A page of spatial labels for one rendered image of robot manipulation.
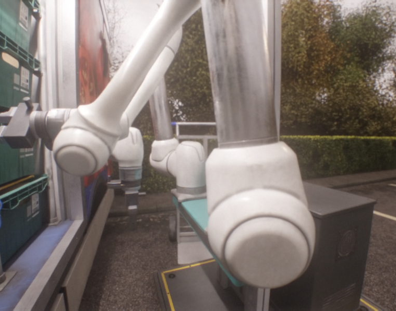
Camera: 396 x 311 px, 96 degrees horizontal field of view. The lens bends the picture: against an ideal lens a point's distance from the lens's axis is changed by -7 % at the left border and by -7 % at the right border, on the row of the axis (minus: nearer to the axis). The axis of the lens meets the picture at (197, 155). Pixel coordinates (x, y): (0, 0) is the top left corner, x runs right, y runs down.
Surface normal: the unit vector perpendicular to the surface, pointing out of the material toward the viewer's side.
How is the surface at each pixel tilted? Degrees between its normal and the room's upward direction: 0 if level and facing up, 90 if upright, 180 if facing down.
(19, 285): 0
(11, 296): 0
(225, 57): 93
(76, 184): 90
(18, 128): 47
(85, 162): 118
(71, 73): 90
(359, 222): 90
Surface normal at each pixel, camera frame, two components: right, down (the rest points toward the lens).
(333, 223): 0.35, 0.09
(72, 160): 0.20, 0.56
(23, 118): 0.23, -0.61
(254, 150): -0.13, -0.58
